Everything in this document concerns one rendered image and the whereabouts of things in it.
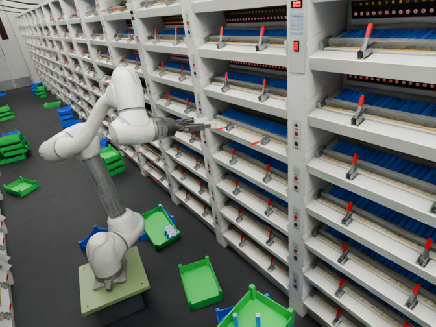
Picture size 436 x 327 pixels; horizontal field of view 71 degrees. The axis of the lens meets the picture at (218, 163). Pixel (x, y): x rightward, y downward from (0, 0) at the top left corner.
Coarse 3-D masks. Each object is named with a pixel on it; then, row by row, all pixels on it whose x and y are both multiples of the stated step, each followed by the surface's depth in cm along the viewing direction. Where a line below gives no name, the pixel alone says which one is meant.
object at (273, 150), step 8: (224, 104) 174; (216, 112) 173; (208, 120) 171; (216, 128) 166; (224, 128) 161; (224, 136) 164; (232, 136) 156; (240, 136) 151; (248, 136) 148; (256, 136) 146; (248, 144) 147; (256, 144) 141; (272, 144) 137; (280, 144) 135; (264, 152) 140; (272, 152) 134; (280, 152) 130; (280, 160) 133
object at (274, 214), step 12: (216, 180) 190; (228, 180) 189; (240, 180) 183; (228, 192) 181; (240, 192) 178; (252, 192) 171; (264, 192) 168; (252, 204) 167; (264, 204) 163; (276, 204) 158; (264, 216) 158; (276, 216) 155; (288, 216) 152; (276, 228) 155; (288, 228) 144
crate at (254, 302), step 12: (252, 288) 126; (240, 300) 124; (252, 300) 129; (264, 300) 126; (240, 312) 125; (252, 312) 124; (264, 312) 124; (276, 312) 123; (288, 312) 115; (228, 324) 121; (240, 324) 120; (252, 324) 120; (264, 324) 119; (276, 324) 119; (288, 324) 114
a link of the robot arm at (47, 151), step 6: (60, 132) 149; (66, 132) 149; (54, 138) 143; (42, 144) 144; (48, 144) 140; (42, 150) 143; (48, 150) 140; (42, 156) 146; (48, 156) 142; (54, 156) 140
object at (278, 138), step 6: (216, 120) 169; (222, 120) 167; (228, 120) 162; (234, 120) 160; (240, 126) 155; (246, 126) 151; (258, 132) 145; (264, 132) 142; (270, 132) 140; (276, 138) 135; (282, 138) 133; (282, 144) 132
